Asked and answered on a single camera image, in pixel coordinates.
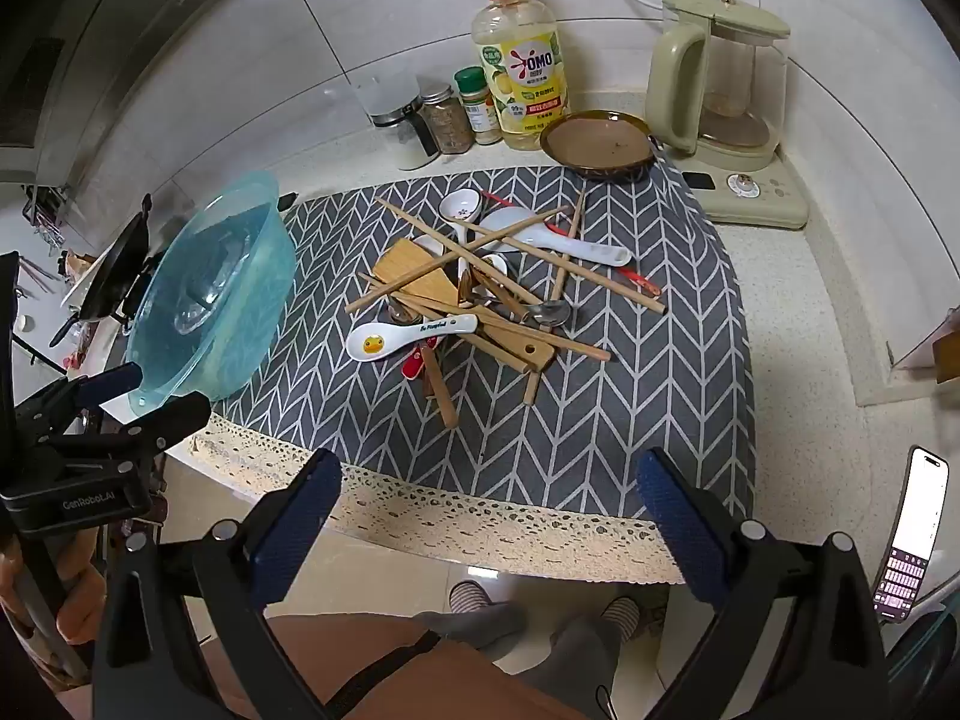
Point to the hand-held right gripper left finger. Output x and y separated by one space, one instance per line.
300 517

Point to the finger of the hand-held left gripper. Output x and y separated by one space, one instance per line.
112 381
176 412

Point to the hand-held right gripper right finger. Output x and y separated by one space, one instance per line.
679 525

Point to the blue plastic bowl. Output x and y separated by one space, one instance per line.
225 292

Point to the pile of wooden chopsticks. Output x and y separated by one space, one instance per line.
600 279

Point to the striped slipper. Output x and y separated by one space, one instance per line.
622 615
469 596

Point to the black wok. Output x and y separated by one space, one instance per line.
112 270

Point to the brown apron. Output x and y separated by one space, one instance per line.
352 645

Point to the grey herringbone cloth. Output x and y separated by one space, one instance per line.
600 405

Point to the person's right leg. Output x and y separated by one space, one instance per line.
577 660

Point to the person's leg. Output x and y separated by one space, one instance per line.
577 660
480 626

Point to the white duck-print ceramic spoon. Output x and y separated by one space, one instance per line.
375 341

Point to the person's left leg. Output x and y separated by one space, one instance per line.
480 626

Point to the smartphone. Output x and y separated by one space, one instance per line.
919 510

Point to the wooden spatula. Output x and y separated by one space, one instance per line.
412 266

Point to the dark round container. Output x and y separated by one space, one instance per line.
926 675

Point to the red chopstick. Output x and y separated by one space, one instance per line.
555 227

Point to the metal range hood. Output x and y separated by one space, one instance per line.
90 37

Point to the white flower-print ceramic spoon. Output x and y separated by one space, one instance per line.
457 206

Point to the clamp-lid glass salt jar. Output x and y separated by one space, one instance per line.
405 142

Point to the brown ceramic plate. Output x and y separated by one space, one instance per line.
596 146

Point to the metal-lid glass spice jar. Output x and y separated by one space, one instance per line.
446 124

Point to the green-lid spice jar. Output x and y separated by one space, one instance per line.
480 116

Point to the cream glass kettle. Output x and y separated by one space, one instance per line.
675 82

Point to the yellow dish soap bottle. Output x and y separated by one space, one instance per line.
517 90

